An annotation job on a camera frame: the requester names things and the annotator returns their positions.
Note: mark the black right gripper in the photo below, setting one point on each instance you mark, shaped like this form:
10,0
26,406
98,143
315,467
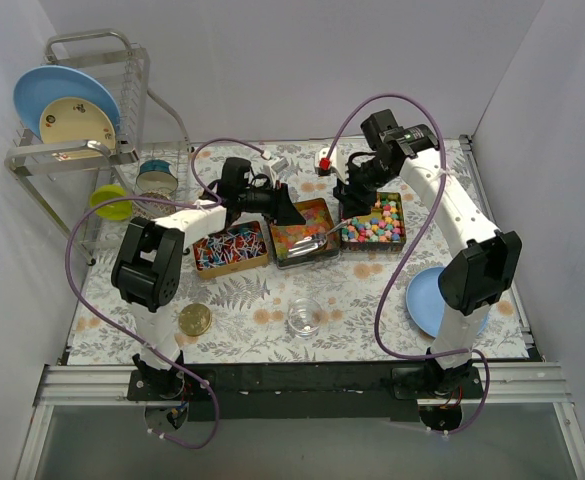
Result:
351,190

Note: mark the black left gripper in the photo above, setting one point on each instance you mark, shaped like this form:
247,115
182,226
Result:
280,203

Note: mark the tin of gummy candies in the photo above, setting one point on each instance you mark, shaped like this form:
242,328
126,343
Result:
318,219

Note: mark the tin of star candies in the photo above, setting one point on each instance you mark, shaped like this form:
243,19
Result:
382,230

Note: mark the silver metal scoop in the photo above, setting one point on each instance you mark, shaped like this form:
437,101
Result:
314,242

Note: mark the gold tin of lollipops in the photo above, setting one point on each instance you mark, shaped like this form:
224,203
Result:
240,247

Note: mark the clear glass bowl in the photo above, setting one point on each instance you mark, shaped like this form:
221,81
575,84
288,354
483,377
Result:
303,318

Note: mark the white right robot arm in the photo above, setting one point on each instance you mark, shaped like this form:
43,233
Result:
484,259

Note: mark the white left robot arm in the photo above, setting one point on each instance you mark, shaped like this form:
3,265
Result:
147,270

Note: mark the floral tablecloth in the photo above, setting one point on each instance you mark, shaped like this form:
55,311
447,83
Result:
249,308

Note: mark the blue plate on table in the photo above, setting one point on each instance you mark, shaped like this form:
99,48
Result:
431,313

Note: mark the blue patterned ceramic bowl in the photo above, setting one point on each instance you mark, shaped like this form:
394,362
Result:
156,176

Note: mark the patterned round coaster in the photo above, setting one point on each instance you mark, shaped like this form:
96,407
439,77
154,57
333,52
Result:
150,209

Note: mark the round gold tin lid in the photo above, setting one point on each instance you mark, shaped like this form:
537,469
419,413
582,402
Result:
194,319

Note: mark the metal dish rack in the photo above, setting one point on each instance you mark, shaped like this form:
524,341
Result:
85,189

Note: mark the cream plate in rack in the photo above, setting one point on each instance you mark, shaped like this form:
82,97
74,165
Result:
72,118

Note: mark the blue plate in rack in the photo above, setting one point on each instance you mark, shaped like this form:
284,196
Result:
40,86

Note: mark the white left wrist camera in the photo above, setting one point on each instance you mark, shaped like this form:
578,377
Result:
273,165

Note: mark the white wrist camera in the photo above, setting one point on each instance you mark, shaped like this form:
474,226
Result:
273,165
326,164

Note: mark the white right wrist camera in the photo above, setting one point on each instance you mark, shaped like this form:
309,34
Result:
326,164

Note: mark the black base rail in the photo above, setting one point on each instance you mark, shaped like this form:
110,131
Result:
389,390

